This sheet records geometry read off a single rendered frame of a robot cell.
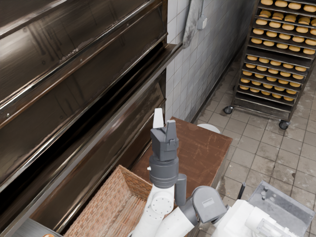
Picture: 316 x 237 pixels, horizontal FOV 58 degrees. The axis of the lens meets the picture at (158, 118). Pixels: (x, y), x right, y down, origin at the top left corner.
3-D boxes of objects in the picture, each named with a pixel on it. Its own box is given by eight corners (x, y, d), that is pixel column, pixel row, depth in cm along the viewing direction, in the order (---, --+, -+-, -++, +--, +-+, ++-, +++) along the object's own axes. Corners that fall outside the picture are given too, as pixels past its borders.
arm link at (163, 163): (170, 124, 89) (170, 159, 94) (141, 128, 86) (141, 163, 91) (187, 141, 78) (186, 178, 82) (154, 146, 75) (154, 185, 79)
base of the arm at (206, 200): (183, 201, 114) (202, 180, 115) (207, 225, 111) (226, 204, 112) (183, 204, 99) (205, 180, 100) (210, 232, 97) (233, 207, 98)
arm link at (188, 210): (178, 204, 112) (204, 181, 113) (193, 223, 110) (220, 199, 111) (177, 207, 101) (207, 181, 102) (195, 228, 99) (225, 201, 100)
